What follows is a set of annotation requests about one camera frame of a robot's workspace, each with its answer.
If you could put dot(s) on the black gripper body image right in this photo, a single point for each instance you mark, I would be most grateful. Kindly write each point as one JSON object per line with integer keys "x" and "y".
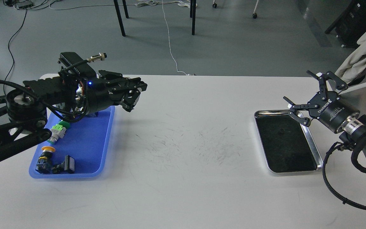
{"x": 333, "y": 111}

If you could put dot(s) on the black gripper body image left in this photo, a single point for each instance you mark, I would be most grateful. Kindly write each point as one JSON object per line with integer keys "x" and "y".
{"x": 98, "y": 95}

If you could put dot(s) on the silver metal tray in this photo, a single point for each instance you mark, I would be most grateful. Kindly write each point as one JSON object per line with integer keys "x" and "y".
{"x": 289, "y": 153}

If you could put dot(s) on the blue plastic tray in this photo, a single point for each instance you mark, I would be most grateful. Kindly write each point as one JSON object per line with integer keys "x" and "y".
{"x": 86, "y": 141}

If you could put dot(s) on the beige cloth on chair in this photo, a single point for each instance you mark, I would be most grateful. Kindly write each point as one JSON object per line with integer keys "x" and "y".
{"x": 354, "y": 65}

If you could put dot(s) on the black cabinet background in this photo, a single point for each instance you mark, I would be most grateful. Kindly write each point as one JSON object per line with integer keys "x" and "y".
{"x": 351, "y": 24}

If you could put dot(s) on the black table leg left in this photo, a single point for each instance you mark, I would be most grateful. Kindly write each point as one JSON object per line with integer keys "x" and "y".
{"x": 118, "y": 14}

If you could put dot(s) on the black table leg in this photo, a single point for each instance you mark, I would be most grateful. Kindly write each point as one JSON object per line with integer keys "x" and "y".
{"x": 118, "y": 14}
{"x": 192, "y": 14}

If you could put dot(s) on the black table leg right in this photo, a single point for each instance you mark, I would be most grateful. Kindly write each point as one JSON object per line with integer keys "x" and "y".
{"x": 192, "y": 14}

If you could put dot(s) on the green push button switch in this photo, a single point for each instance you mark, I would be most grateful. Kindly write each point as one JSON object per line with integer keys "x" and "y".
{"x": 64, "y": 124}

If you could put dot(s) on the light green selector switch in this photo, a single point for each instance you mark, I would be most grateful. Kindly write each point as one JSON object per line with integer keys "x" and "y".
{"x": 58, "y": 132}

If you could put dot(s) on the black rectangular switch block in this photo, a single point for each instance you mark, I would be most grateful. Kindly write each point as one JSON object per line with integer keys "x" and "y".
{"x": 68, "y": 166}

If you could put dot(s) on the yellow push button switch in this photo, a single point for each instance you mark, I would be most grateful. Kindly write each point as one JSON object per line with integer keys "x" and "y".
{"x": 44, "y": 163}

